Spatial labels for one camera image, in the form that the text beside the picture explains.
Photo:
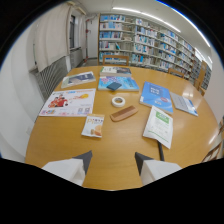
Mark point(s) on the grey blue booklet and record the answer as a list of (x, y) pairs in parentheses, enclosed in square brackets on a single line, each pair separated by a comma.
[(184, 104)]

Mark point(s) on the wooden chair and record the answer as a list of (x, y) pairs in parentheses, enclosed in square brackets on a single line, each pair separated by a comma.
[(202, 83), (175, 72), (115, 60)]

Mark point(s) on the dark green book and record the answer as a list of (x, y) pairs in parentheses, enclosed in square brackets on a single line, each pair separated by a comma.
[(115, 70)]

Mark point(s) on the grey magazine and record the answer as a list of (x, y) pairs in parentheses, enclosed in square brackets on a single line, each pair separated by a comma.
[(78, 79)]

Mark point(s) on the blue patterned book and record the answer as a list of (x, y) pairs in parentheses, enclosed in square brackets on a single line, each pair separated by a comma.
[(124, 83)]

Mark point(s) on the white colourful poster sheet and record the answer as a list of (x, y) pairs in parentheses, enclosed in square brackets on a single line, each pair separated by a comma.
[(68, 102)]

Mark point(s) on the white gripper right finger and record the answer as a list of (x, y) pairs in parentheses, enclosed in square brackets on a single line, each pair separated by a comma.
[(156, 169)]

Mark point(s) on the black pen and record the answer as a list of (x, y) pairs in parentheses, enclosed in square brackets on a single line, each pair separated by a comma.
[(161, 151)]

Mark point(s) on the white roll of tape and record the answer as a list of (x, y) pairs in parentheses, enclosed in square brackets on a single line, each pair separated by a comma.
[(118, 101)]

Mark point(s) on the white green packet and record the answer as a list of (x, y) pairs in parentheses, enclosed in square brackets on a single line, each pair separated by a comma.
[(159, 126)]

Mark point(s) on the grey wall radiator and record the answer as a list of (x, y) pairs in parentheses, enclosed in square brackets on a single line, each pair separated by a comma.
[(53, 76)]

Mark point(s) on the brown wooden comb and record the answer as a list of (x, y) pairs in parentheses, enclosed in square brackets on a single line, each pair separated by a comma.
[(123, 113)]

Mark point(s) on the long library bookshelf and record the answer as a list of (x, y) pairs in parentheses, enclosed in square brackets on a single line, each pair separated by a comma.
[(150, 43)]

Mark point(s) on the small dark blue box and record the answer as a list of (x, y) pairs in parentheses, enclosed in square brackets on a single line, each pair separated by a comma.
[(114, 86)]

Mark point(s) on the blue cover book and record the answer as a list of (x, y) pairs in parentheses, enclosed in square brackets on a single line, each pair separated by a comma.
[(157, 96)]

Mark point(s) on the white curtain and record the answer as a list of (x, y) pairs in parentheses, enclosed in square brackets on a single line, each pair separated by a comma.
[(52, 36)]

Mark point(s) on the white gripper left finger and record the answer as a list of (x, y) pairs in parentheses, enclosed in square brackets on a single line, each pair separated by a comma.
[(71, 167)]

